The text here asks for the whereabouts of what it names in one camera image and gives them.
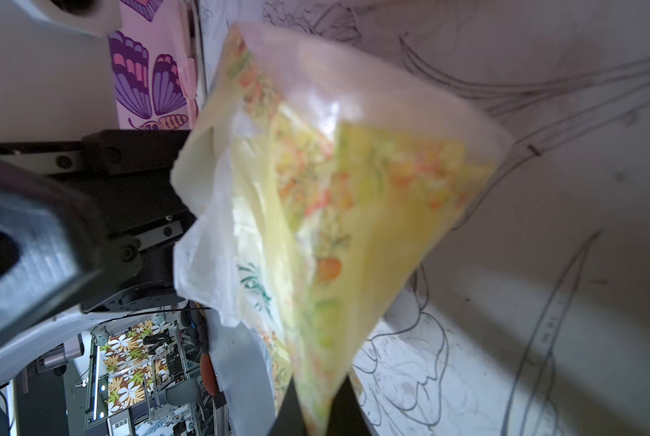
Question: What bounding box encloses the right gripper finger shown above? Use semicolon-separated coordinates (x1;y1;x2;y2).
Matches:
326;377;374;436

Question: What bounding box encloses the yellow-green tissue pack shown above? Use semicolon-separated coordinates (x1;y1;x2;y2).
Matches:
170;22;513;435

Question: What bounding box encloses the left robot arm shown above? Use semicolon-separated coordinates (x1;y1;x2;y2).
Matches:
0;1;196;388

